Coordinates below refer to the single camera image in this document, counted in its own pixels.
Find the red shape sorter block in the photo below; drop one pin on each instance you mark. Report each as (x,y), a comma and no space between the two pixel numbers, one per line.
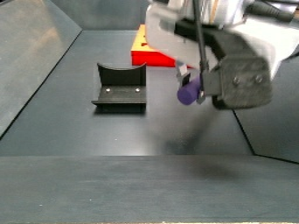
(145,55)

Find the black cradle stand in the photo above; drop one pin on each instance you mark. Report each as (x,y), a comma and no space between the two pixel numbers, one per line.
(121,94)

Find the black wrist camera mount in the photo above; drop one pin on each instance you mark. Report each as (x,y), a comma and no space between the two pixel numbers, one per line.
(233,73)

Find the purple cylinder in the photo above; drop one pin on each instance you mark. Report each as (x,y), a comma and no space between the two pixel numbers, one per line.
(188,91)

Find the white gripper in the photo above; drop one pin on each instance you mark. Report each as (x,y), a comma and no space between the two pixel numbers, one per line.
(264,22)

